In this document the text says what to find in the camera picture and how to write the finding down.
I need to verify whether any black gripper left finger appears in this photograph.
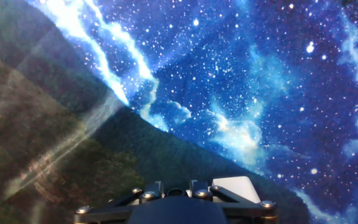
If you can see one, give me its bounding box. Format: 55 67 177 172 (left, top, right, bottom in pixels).
73 180 164 224

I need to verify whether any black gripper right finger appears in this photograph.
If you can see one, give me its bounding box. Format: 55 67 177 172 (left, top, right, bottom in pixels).
188 179 278 224

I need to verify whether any white plastic drawer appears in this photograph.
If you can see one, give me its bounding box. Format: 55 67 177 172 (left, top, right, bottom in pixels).
185 175 262 205

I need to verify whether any galaxy and forest print cloth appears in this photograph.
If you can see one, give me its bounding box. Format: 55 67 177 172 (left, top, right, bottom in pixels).
0 0 358 224

